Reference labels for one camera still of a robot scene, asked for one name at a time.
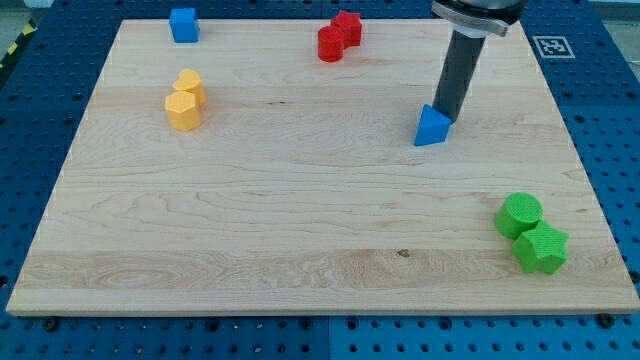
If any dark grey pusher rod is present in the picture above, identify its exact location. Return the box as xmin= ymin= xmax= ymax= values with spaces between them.
xmin=432 ymin=30 xmax=485 ymax=122

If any silver robot flange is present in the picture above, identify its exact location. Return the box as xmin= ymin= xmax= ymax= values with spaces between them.
xmin=431 ymin=0 xmax=527 ymax=38

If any blue triangle block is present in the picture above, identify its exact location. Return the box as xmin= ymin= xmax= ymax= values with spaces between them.
xmin=414 ymin=104 xmax=452 ymax=146

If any white fiducial marker tag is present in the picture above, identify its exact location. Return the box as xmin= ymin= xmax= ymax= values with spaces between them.
xmin=533 ymin=35 xmax=575 ymax=59

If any red star block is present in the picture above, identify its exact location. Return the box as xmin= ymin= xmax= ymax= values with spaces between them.
xmin=330 ymin=10 xmax=362 ymax=48

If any red cylinder block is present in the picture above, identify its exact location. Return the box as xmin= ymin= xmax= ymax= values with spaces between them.
xmin=317 ymin=26 xmax=344 ymax=62

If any green cylinder block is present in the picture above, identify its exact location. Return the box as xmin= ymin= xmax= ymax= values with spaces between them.
xmin=494 ymin=192 xmax=543 ymax=240

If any green star block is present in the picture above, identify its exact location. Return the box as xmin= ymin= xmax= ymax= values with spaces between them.
xmin=511 ymin=220 xmax=569 ymax=274

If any wooden board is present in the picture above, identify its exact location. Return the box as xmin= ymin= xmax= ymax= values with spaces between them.
xmin=7 ymin=20 xmax=639 ymax=317

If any yellow heart block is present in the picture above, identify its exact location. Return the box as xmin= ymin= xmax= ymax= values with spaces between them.
xmin=172 ymin=68 xmax=208 ymax=106

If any blue cube block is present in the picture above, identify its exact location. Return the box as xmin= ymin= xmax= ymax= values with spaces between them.
xmin=169 ymin=8 xmax=200 ymax=43

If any yellow hexagon block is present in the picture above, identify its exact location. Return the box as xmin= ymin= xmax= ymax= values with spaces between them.
xmin=164 ymin=91 xmax=201 ymax=131

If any yellow black hazard tape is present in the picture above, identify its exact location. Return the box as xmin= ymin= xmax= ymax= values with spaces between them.
xmin=1 ymin=18 xmax=38 ymax=71

